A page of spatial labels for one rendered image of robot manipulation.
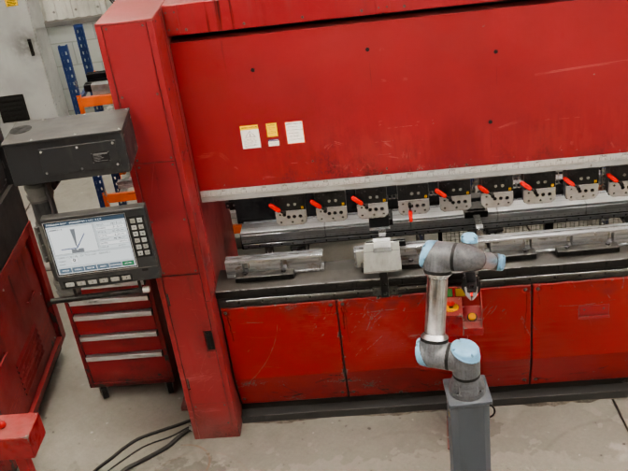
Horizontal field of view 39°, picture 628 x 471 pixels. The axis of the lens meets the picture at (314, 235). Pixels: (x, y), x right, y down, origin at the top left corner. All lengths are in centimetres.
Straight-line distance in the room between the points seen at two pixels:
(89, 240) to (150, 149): 50
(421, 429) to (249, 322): 108
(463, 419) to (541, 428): 106
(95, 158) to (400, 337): 183
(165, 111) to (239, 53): 42
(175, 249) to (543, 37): 194
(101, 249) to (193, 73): 89
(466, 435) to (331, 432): 116
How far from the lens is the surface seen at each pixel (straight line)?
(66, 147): 375
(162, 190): 411
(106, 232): 387
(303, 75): 404
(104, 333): 508
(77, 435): 524
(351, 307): 447
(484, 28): 401
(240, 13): 396
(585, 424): 486
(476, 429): 386
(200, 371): 465
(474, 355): 366
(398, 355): 465
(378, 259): 429
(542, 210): 473
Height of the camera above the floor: 322
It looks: 29 degrees down
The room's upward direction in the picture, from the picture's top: 8 degrees counter-clockwise
